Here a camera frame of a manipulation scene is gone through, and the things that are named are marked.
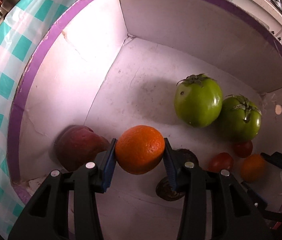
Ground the wrinkled dark red apple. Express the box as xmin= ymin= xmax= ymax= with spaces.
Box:
xmin=54 ymin=125 xmax=110 ymax=172

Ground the large red tomato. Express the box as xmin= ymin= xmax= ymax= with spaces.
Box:
xmin=208 ymin=152 xmax=234 ymax=173

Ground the purple-edged cardboard box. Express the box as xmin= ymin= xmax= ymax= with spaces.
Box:
xmin=7 ymin=0 xmax=282 ymax=240

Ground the large green tomato front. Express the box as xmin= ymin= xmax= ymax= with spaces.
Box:
xmin=174 ymin=74 xmax=223 ymax=128

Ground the small red tomato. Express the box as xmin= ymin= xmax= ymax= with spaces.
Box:
xmin=232 ymin=140 xmax=253 ymax=158

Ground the orange mandarin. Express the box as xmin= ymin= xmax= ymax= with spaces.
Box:
xmin=240 ymin=154 xmax=266 ymax=183
xmin=115 ymin=125 xmax=165 ymax=175

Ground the dark dried fruit with stem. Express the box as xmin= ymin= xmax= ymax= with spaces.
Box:
xmin=156 ymin=177 xmax=185 ymax=202

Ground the teal checkered tablecloth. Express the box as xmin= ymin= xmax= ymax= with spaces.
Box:
xmin=0 ymin=0 xmax=121 ymax=239

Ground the dark brown dried fruit large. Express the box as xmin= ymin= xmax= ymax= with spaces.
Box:
xmin=174 ymin=148 xmax=199 ymax=174

